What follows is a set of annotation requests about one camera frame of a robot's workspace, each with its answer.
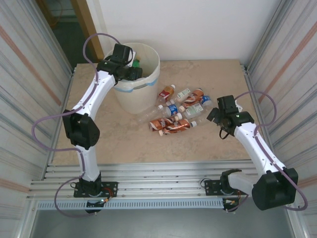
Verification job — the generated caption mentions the white trash bin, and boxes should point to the white trash bin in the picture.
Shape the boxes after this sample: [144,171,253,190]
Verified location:
[104,42,161,94]

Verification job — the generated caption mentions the clear bottle white cap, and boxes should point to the clear bottle white cap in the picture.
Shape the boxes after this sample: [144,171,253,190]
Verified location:
[190,114,208,127]
[157,95,175,106]

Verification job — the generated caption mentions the brown latte bottle beige cap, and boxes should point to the brown latte bottle beige cap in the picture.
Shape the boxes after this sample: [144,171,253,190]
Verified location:
[180,88,205,110]

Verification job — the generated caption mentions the grey slotted cable duct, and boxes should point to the grey slotted cable duct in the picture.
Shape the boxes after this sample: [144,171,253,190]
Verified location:
[36,199,225,209]

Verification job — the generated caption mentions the copper brown coffee bottle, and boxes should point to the copper brown coffee bottle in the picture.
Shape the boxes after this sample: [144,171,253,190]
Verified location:
[158,118,192,136]
[148,116,185,131]

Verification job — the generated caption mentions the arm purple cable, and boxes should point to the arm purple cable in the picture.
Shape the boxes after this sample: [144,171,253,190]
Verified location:
[234,90,309,212]
[31,32,122,218]

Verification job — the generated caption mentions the tea bottle red label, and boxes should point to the tea bottle red label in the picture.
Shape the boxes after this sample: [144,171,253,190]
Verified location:
[158,84,177,103]

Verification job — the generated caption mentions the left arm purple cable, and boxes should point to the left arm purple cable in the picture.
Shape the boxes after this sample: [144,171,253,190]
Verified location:
[31,32,122,218]

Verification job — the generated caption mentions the wooden door frame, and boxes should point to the wooden door frame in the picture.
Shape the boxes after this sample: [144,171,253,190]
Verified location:
[71,0,105,63]

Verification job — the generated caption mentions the corrugated enclosure side panel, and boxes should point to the corrugated enclosure side panel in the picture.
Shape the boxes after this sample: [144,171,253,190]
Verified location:
[244,0,317,233]
[0,0,75,221]

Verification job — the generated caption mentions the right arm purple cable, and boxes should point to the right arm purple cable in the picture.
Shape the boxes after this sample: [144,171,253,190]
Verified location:
[234,90,309,212]

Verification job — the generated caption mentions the blue label bottle white cap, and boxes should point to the blue label bottle white cap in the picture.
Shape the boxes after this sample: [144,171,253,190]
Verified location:
[157,103,179,117]

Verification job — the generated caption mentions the clear bottle green white label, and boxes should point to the clear bottle green white label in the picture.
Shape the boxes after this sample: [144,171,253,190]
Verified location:
[176,103,207,119]

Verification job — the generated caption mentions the white plastic bin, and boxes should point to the white plastic bin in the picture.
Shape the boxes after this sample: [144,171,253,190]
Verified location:
[103,42,161,115]

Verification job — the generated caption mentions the aluminium rail frame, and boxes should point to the aluminium rail frame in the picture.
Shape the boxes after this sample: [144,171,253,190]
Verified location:
[29,160,297,200]

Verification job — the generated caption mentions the orange cord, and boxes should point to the orange cord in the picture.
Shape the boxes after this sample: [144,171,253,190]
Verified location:
[49,0,65,28]

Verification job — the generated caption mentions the crushed clear plastic bottle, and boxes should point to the crushed clear plastic bottle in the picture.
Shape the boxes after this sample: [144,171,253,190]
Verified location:
[137,108,161,124]

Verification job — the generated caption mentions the red yellow base wires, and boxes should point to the red yellow base wires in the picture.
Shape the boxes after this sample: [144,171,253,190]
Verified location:
[99,187,111,204]
[222,192,247,213]

